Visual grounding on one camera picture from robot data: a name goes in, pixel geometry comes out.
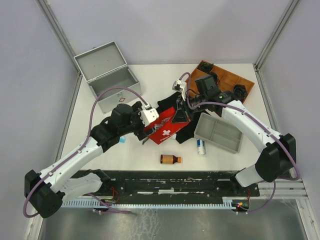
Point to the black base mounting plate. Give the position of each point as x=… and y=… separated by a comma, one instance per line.
x=173, y=187

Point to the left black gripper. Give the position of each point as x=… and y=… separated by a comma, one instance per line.
x=140, y=133

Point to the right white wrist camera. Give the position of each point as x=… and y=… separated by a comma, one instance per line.
x=180, y=86

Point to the brown wooden compartment tray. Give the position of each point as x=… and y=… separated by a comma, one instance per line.
x=226, y=80

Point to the red first aid kit pouch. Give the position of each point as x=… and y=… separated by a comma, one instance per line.
x=163, y=128

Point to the black folded cloth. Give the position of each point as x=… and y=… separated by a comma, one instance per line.
x=187, y=132

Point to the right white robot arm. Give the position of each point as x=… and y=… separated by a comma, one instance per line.
x=277, y=151

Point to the grey plastic divided tray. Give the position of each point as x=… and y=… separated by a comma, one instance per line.
x=219, y=133

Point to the grey metal first aid box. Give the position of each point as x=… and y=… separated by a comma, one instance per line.
x=105, y=67

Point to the light blue cable duct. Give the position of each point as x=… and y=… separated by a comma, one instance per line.
x=89, y=202

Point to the white blue tube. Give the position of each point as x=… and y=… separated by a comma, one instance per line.
x=201, y=148

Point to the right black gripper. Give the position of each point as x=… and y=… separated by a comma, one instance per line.
x=182, y=114

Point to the light blue mask packet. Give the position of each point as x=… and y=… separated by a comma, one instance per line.
x=122, y=139

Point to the brown medicine bottle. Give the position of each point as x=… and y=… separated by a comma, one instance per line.
x=169, y=159

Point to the black rolled item right compartment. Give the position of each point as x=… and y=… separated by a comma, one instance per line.
x=240, y=92

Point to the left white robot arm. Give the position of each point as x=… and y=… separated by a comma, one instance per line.
x=47, y=190

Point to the dark rolled item top compartment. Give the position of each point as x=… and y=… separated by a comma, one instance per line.
x=205, y=67

